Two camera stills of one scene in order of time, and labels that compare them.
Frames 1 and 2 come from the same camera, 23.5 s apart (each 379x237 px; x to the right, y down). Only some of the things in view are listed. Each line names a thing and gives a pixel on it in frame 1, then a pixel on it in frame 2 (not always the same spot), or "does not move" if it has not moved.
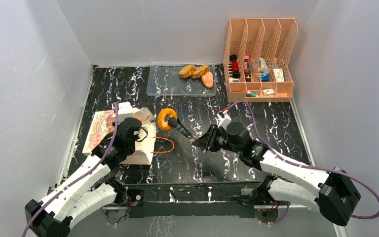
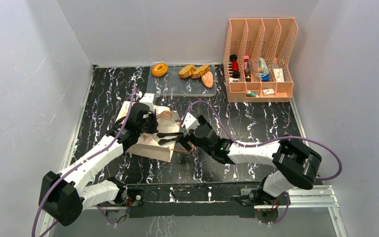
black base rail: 203,199 does not move
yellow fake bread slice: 200,71 does not move
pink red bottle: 247,68 does not move
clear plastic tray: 165,81 does not move
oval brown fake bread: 208,79 does not move
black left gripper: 118,125 to 153,116
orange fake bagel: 162,123 to 159,69
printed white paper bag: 101,123 to 149,144
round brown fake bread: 187,71 does not move
